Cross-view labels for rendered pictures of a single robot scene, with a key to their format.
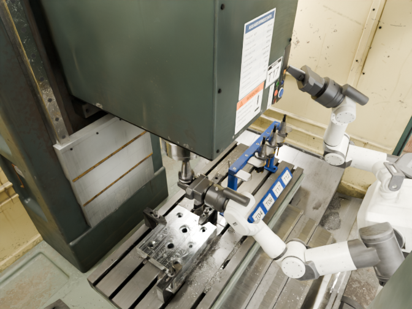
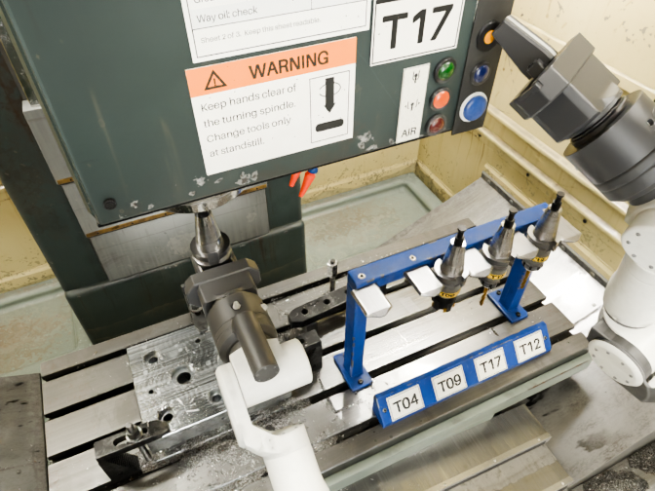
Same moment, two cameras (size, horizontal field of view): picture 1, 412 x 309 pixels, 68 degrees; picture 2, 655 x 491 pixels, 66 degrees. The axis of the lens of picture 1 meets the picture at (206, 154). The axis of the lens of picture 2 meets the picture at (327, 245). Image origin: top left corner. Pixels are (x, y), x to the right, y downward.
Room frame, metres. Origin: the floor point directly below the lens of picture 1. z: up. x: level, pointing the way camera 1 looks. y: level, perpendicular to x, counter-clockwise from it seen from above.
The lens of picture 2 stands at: (0.44, -0.38, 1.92)
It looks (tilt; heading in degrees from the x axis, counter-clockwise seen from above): 45 degrees down; 30
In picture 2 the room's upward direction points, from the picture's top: straight up
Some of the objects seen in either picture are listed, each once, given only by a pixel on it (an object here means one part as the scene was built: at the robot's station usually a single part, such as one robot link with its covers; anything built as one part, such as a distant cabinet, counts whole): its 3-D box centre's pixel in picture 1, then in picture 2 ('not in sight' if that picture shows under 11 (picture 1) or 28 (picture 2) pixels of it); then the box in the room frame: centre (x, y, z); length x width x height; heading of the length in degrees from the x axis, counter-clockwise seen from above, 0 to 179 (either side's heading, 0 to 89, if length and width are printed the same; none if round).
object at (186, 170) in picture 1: (186, 167); (206, 228); (0.85, 0.08, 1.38); 0.04 x 0.04 x 0.07
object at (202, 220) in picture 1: (207, 217); (291, 354); (0.93, -0.01, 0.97); 0.13 x 0.03 x 0.15; 145
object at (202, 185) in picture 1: (207, 191); (231, 302); (0.79, 0.00, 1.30); 0.13 x 0.12 x 0.10; 145
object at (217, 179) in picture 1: (208, 192); (337, 305); (1.13, -0.01, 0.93); 0.26 x 0.05 x 0.06; 150
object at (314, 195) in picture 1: (253, 183); (469, 324); (1.38, -0.30, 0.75); 0.89 x 0.70 x 0.26; 55
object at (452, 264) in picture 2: (262, 148); (454, 255); (1.11, -0.26, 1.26); 0.04 x 0.04 x 0.07
